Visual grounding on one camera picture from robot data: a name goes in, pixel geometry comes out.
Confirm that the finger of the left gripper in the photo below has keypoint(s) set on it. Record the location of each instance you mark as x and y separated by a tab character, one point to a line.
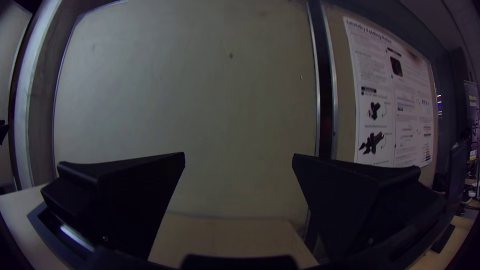
3	131

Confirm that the white printed poster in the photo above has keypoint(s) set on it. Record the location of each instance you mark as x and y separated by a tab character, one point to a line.
390	93

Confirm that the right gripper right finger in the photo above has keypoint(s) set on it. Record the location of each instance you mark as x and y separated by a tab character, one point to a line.
356	202

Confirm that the dark standing banner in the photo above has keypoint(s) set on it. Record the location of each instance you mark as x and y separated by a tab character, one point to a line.
473	112

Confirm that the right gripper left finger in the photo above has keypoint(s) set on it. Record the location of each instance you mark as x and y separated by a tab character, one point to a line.
112	202

